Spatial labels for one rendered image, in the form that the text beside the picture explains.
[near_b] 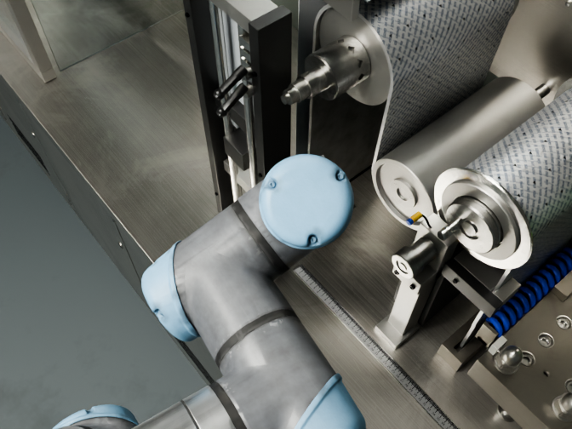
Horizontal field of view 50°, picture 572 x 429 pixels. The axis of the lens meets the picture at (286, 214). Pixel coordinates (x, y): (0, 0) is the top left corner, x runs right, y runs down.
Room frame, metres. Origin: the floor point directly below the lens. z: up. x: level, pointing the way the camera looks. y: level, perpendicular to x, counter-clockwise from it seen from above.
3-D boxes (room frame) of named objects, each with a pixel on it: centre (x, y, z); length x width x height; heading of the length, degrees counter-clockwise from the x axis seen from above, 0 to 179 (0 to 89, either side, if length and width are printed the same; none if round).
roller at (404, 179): (0.59, -0.26, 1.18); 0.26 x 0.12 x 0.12; 130
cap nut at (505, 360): (0.31, -0.32, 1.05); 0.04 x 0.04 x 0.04
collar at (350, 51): (0.60, -0.07, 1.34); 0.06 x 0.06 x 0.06; 40
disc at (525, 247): (0.42, -0.24, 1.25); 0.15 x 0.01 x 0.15; 40
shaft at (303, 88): (0.56, -0.02, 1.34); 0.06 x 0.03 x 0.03; 130
